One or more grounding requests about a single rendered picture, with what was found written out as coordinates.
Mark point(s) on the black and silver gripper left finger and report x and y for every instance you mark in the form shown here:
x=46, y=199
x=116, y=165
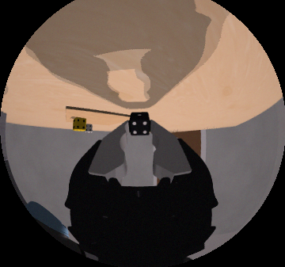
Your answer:
x=105, y=159

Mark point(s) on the brown square mat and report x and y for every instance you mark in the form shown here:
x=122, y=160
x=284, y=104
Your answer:
x=95, y=116

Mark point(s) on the yellow die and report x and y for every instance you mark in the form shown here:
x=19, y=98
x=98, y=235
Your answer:
x=79, y=124

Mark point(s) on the grey die with black pips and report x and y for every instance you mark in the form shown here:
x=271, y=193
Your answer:
x=89, y=128

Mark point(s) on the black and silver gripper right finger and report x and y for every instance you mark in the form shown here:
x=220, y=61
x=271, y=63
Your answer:
x=175, y=159

